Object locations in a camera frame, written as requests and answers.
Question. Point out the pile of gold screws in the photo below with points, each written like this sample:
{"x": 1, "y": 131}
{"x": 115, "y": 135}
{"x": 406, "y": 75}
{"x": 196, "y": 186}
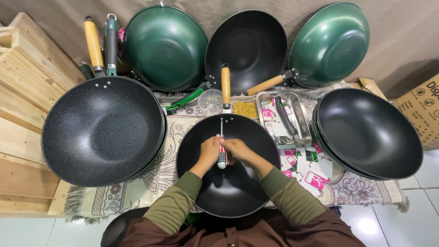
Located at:
{"x": 245, "y": 109}

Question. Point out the patterned beige fringed mat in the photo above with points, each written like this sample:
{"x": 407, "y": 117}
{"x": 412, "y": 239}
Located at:
{"x": 151, "y": 185}

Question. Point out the person's left hand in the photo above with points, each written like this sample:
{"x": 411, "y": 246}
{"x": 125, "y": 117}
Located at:
{"x": 207, "y": 152}

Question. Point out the pink tags in steel tray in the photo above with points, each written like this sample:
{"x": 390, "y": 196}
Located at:
{"x": 267, "y": 115}

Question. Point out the brown cardboard box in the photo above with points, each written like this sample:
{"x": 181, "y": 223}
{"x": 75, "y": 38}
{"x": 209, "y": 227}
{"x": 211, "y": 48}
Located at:
{"x": 420, "y": 109}

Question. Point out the stack of wooden planks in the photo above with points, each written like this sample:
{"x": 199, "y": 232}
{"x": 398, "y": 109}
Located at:
{"x": 24, "y": 103}

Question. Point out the person's right hand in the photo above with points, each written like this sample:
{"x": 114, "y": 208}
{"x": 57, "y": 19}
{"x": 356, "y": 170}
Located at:
{"x": 241, "y": 151}

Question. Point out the person's right fingers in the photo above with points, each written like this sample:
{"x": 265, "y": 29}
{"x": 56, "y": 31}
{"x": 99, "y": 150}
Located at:
{"x": 229, "y": 149}

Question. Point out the steel tray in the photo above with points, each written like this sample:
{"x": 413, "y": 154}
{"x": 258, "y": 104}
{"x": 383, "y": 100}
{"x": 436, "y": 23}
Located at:
{"x": 301, "y": 116}

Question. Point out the person's left fingers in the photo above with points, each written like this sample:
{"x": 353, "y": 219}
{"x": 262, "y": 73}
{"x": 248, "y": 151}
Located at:
{"x": 216, "y": 145}

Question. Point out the person's brown apron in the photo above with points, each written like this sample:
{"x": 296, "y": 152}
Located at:
{"x": 274, "y": 233}

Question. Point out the pile of pink white tags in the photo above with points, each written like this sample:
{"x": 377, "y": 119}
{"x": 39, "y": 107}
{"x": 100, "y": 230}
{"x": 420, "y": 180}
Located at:
{"x": 310, "y": 171}

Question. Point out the clear plastic cup of screws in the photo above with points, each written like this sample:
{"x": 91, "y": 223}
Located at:
{"x": 210, "y": 101}

